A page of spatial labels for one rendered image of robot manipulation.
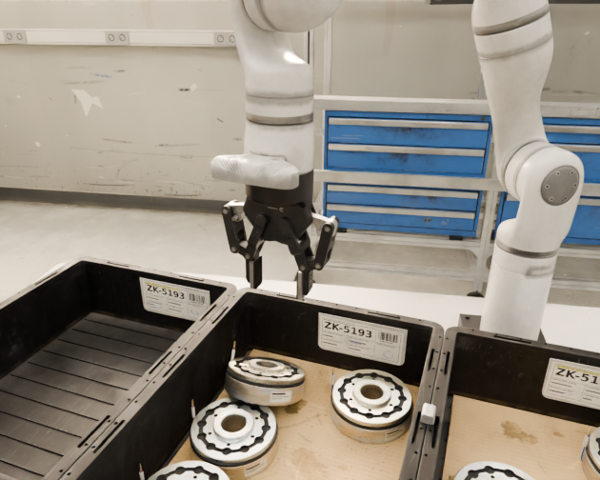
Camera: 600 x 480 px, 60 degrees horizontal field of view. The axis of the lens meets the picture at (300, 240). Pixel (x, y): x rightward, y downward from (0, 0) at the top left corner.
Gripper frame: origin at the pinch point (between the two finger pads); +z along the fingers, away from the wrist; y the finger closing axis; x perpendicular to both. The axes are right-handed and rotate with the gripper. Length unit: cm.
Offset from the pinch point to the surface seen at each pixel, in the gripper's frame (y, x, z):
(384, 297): -3, -53, 31
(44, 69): 259, -214, 13
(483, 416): -25.8, -7.1, 17.9
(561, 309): -40, -63, 30
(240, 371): 3.6, 3.8, 12.0
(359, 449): -12.4, 4.0, 18.3
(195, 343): 9.3, 4.7, 8.7
